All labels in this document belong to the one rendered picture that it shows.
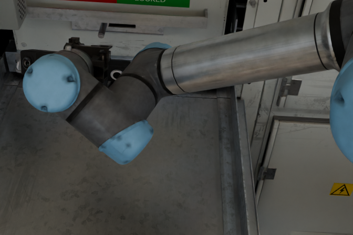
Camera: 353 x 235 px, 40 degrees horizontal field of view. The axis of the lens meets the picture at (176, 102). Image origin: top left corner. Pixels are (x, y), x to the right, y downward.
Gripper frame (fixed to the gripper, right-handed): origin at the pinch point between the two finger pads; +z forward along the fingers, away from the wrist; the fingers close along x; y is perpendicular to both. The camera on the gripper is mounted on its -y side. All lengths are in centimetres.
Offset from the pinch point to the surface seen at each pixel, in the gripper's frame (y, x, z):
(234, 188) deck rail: 32.5, -23.5, -7.1
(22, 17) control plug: -13.1, 7.1, 3.0
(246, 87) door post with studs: 36.6, -6.5, 15.2
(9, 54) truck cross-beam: -20.4, -2.5, 16.7
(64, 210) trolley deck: -0.1, -27.7, -13.0
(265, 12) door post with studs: 37.3, 11.4, 4.9
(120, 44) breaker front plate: 6.0, 1.6, 15.7
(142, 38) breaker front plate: 11.2, 3.6, 14.5
